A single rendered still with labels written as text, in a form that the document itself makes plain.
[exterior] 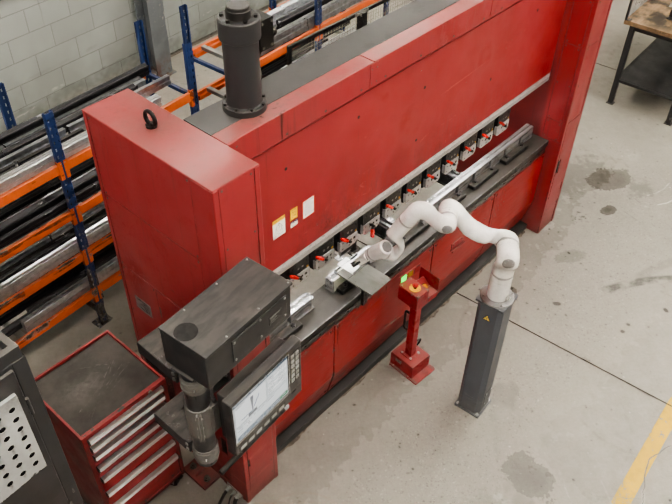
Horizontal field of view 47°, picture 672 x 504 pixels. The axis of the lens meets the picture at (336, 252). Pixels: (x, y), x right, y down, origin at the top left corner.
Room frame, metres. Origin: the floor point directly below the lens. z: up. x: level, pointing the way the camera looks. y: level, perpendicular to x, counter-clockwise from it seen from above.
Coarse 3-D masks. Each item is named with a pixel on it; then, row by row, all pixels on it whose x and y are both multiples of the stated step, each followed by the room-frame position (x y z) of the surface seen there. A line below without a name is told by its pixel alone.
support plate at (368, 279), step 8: (344, 272) 3.21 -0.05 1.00; (360, 272) 3.21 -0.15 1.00; (368, 272) 3.22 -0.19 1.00; (376, 272) 3.22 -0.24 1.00; (352, 280) 3.15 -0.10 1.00; (360, 280) 3.15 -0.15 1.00; (368, 280) 3.15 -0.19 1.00; (376, 280) 3.15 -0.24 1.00; (384, 280) 3.15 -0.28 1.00; (360, 288) 3.09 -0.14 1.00; (368, 288) 3.08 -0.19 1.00; (376, 288) 3.09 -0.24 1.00
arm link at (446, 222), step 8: (408, 208) 3.11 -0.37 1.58; (416, 208) 3.08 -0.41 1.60; (424, 208) 3.07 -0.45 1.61; (432, 208) 3.07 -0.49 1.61; (400, 216) 3.12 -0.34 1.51; (408, 216) 3.08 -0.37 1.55; (416, 216) 3.06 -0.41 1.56; (424, 216) 3.05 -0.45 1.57; (432, 216) 3.04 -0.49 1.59; (440, 216) 3.01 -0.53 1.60; (448, 216) 3.02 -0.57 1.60; (456, 216) 3.05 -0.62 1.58; (408, 224) 3.07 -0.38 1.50; (432, 224) 3.02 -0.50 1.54; (440, 224) 2.99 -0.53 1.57; (448, 224) 2.98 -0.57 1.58; (456, 224) 3.00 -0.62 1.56; (440, 232) 2.99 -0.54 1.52; (448, 232) 2.97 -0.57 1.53
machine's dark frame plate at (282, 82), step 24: (432, 0) 4.02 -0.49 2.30; (456, 0) 4.03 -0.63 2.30; (384, 24) 3.72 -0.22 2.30; (408, 24) 3.72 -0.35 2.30; (336, 48) 3.45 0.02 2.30; (360, 48) 3.45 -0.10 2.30; (288, 72) 3.20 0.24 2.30; (312, 72) 3.21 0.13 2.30; (192, 120) 2.78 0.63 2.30; (216, 120) 2.78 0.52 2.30
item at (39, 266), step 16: (96, 208) 4.06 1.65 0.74; (96, 224) 3.87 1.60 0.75; (16, 240) 3.72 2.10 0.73; (48, 240) 3.74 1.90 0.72; (64, 240) 3.70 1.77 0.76; (96, 240) 3.76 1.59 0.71; (16, 256) 3.55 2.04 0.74; (32, 256) 3.55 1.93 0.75; (48, 256) 3.51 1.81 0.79; (64, 256) 3.57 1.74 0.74; (0, 272) 3.43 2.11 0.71; (16, 272) 3.41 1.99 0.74; (32, 272) 3.38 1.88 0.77; (0, 288) 3.23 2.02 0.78; (16, 288) 3.28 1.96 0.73
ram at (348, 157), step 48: (528, 0) 4.47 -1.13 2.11; (480, 48) 4.10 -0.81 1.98; (528, 48) 4.57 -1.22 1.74; (384, 96) 3.43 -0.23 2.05; (432, 96) 3.76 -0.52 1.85; (480, 96) 4.17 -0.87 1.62; (288, 144) 2.90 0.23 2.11; (336, 144) 3.15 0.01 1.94; (384, 144) 3.45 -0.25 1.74; (432, 144) 3.81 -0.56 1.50; (288, 192) 2.89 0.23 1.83; (336, 192) 3.15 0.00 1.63; (288, 240) 2.88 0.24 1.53
